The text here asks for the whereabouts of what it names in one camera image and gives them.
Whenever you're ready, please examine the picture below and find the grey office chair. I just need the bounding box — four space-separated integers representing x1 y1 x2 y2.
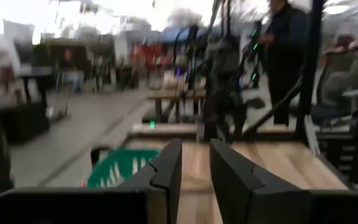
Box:
311 52 358 127

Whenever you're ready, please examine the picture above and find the person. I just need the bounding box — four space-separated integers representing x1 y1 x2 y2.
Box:
257 0 311 127

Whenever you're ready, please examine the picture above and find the green basket with red rim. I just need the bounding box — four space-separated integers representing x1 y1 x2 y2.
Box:
86 149 160 189

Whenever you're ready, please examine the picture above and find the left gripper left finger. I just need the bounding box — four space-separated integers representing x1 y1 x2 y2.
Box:
116 138 183 224

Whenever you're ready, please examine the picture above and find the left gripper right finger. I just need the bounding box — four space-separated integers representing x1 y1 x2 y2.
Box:
209 138 312 224

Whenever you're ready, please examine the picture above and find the wooden background table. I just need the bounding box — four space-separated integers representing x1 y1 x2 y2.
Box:
146 86 207 123

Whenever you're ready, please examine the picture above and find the black background desk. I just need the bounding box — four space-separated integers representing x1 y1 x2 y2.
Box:
0 67 55 142

